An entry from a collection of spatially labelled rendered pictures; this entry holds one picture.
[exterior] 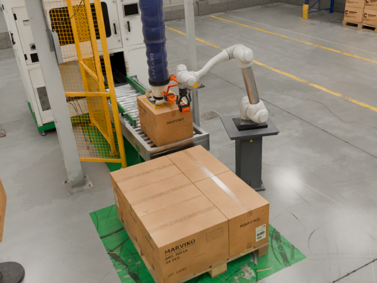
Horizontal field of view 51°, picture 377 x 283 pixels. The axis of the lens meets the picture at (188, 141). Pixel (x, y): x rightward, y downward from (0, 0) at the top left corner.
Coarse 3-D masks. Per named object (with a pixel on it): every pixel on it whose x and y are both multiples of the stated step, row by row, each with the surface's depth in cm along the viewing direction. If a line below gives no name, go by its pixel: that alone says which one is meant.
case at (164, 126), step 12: (144, 96) 445; (144, 108) 428; (168, 108) 409; (144, 120) 441; (156, 120) 401; (168, 120) 407; (180, 120) 413; (144, 132) 454; (156, 132) 411; (168, 132) 412; (180, 132) 419; (192, 132) 426; (156, 144) 423
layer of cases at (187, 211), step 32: (160, 160) 398; (192, 160) 394; (128, 192) 352; (160, 192) 349; (192, 192) 346; (224, 192) 343; (256, 192) 340; (128, 224) 367; (160, 224) 311; (192, 224) 308; (224, 224) 311; (256, 224) 328; (160, 256) 293; (192, 256) 308; (224, 256) 326
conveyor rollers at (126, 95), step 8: (120, 88) 590; (128, 88) 587; (120, 96) 564; (128, 96) 560; (136, 96) 557; (128, 104) 535; (136, 104) 531; (120, 112) 514; (128, 112) 510; (136, 112) 506; (136, 120) 488; (136, 128) 472; (144, 136) 450; (152, 144) 428
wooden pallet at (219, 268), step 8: (120, 216) 395; (128, 232) 384; (136, 248) 363; (256, 248) 341; (264, 248) 346; (144, 256) 354; (232, 256) 330; (240, 256) 335; (216, 264) 325; (224, 264) 330; (152, 272) 337; (200, 272) 320; (208, 272) 334; (216, 272) 329; (224, 272) 334; (184, 280) 315
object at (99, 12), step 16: (80, 0) 401; (96, 0) 395; (96, 16) 403; (80, 32) 417; (112, 80) 436; (80, 96) 455; (96, 96) 448; (112, 96) 443; (96, 112) 461; (80, 128) 475; (112, 128) 467; (80, 160) 496; (96, 160) 491; (112, 160) 487
